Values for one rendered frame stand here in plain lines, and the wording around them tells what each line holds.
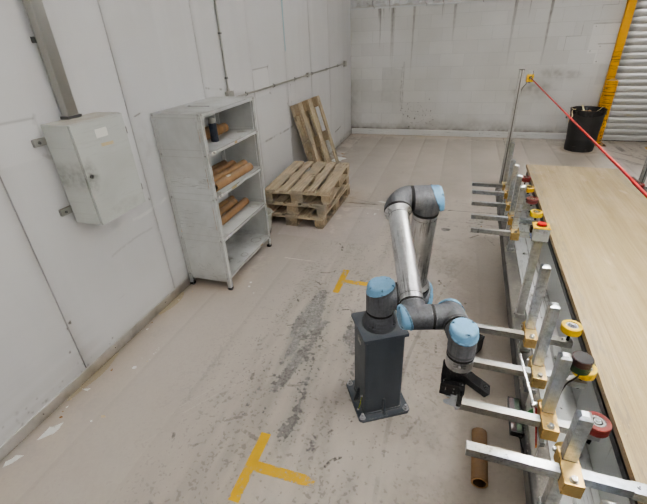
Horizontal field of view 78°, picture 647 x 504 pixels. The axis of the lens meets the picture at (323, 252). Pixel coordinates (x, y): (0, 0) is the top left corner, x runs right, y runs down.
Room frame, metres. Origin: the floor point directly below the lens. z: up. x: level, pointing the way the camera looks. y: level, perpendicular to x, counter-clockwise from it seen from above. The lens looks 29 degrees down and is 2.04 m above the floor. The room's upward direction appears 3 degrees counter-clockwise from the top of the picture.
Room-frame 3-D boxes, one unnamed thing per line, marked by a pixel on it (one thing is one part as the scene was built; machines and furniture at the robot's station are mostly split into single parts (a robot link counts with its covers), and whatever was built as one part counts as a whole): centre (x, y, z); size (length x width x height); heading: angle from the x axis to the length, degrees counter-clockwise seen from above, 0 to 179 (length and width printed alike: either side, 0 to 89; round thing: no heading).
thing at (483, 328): (1.37, -0.86, 0.81); 0.43 x 0.03 x 0.04; 70
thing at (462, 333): (0.99, -0.44, 1.13); 0.10 x 0.09 x 0.12; 178
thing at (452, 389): (0.99, -0.44, 0.97); 0.09 x 0.08 x 0.12; 70
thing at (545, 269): (1.39, -0.92, 0.92); 0.03 x 0.03 x 0.48; 70
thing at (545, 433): (0.89, -0.74, 0.85); 0.13 x 0.06 x 0.05; 160
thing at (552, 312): (1.15, -0.83, 0.90); 0.03 x 0.03 x 0.48; 70
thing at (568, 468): (0.66, -0.65, 0.95); 0.13 x 0.06 x 0.05; 160
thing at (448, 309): (1.10, -0.44, 1.14); 0.12 x 0.12 x 0.09; 88
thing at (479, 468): (1.29, -0.78, 0.04); 0.30 x 0.08 x 0.08; 160
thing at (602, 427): (0.83, -0.86, 0.85); 0.08 x 0.08 x 0.11
